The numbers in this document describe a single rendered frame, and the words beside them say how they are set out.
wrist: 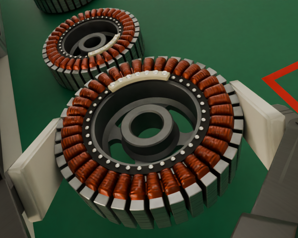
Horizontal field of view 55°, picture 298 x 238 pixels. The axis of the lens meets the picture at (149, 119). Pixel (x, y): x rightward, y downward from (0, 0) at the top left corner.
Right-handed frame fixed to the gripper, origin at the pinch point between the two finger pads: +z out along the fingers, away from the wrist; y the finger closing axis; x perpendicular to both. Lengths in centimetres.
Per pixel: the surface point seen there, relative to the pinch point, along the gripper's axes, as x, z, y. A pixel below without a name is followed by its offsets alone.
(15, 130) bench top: -1.6, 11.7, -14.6
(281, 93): -2.6, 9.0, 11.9
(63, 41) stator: 5.9, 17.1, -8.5
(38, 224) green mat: -7.1, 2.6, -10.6
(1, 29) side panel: 9.3, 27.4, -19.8
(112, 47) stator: 4.3, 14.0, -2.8
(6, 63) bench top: 4.8, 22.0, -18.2
